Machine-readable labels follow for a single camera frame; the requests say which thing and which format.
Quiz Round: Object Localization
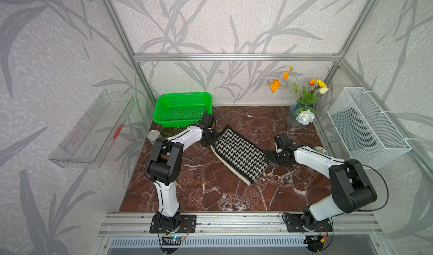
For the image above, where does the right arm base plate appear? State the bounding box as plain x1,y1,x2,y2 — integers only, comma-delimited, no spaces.
282,213,333,232

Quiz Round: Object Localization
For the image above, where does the white wire mesh basket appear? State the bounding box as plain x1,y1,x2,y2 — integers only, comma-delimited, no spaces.
328,87,412,169

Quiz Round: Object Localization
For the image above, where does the glass vase with flowers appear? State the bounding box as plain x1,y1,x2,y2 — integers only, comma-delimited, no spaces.
269,65,329,129

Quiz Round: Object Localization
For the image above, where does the silver tin can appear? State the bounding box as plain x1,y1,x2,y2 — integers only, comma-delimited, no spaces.
147,129,161,144

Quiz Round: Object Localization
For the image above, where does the green plastic basket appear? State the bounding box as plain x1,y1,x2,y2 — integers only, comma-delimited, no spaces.
153,92,213,128

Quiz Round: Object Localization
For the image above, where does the clear acrylic wall shelf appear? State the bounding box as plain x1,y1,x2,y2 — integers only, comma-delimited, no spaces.
48,90,136,169

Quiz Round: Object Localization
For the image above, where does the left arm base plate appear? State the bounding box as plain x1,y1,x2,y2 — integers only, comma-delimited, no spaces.
150,213,197,234

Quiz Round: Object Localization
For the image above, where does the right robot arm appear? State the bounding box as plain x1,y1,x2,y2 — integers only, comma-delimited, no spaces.
265,134,377,232

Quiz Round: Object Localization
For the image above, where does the black white knitted scarf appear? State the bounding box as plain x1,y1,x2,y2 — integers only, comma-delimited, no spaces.
211,125,269,186

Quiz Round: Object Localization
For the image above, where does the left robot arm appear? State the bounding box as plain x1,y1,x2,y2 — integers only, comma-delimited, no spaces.
146,112,218,227

